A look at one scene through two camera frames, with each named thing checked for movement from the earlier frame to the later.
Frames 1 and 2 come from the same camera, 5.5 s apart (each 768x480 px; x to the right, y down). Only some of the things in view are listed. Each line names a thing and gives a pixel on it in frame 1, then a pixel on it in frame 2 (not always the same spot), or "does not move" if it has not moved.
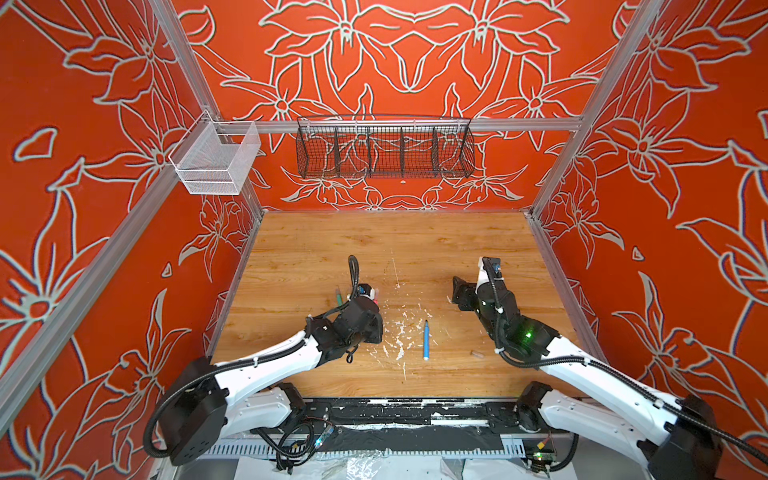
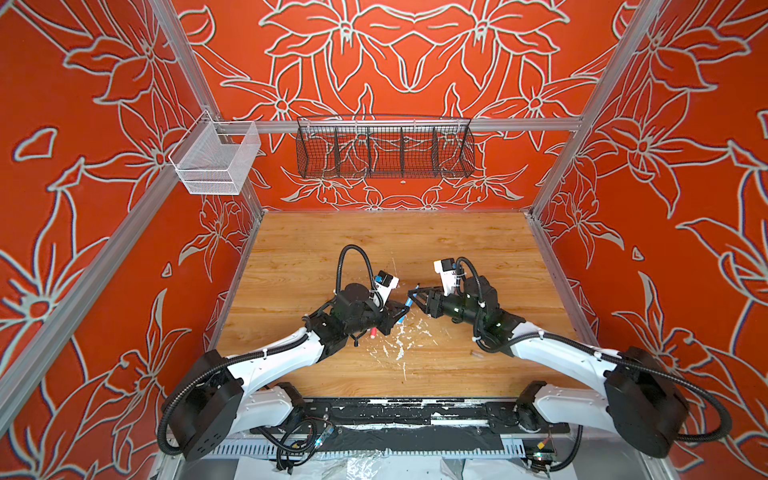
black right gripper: x=464 y=291 -> x=435 y=299
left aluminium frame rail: x=93 y=285 does not move
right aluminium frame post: x=620 y=60 does not move
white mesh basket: x=214 y=157 does not move
